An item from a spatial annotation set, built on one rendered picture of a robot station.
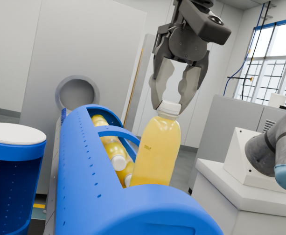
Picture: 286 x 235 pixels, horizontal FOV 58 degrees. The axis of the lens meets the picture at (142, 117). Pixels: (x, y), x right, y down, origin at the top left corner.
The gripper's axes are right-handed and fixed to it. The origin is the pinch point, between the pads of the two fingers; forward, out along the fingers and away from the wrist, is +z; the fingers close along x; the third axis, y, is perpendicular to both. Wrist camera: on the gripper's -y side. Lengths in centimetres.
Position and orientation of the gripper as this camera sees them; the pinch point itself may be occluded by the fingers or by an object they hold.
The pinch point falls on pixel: (170, 106)
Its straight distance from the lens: 46.7
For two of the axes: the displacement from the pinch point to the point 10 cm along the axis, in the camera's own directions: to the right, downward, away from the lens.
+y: -2.8, -2.3, 9.3
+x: -9.3, -1.8, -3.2
